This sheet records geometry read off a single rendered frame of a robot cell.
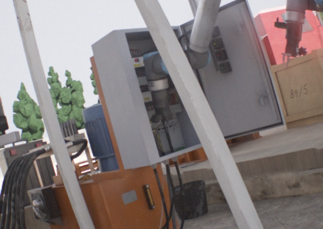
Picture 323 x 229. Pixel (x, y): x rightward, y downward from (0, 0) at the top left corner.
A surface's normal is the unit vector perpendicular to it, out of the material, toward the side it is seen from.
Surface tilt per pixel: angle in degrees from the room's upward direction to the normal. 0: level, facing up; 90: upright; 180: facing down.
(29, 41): 91
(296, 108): 90
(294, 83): 90
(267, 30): 86
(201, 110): 80
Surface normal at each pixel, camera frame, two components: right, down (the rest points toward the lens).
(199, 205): 0.49, -0.04
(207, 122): 0.56, -0.37
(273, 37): 0.09, -0.15
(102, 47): -0.74, 0.18
